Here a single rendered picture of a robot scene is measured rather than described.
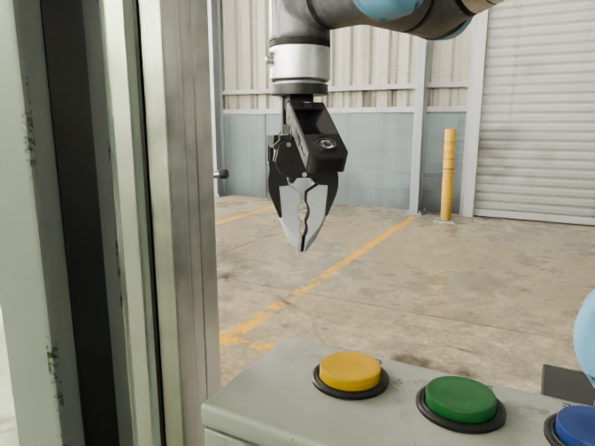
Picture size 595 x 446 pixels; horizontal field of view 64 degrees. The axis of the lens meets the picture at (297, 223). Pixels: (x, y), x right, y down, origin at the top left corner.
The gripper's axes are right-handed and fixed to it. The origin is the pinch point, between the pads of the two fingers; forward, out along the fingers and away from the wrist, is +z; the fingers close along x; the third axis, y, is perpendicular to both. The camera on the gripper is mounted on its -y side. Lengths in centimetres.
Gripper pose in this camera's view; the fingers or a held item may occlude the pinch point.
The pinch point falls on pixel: (303, 243)
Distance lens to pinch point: 62.3
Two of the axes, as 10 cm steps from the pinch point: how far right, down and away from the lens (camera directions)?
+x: -9.8, 0.4, -1.9
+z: 0.0, 9.8, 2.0
